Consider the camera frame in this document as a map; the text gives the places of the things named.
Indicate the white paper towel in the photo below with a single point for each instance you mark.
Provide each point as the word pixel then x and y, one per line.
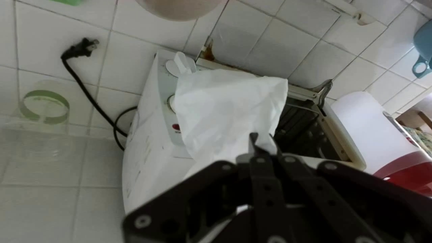
pixel 218 109

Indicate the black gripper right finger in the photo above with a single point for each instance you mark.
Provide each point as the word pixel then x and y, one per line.
pixel 272 145

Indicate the teal measuring cup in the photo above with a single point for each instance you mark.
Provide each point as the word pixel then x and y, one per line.
pixel 423 43

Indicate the green cloth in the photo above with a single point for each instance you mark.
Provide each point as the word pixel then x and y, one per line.
pixel 71 1

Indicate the white bowl with powder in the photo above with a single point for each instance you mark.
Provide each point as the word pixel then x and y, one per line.
pixel 179 9

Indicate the clear plastic container green band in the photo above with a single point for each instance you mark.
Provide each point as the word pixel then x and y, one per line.
pixel 40 132

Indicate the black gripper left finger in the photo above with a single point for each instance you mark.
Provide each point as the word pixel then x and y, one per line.
pixel 253 139

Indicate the white toaster oven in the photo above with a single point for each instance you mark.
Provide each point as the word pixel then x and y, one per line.
pixel 156 156

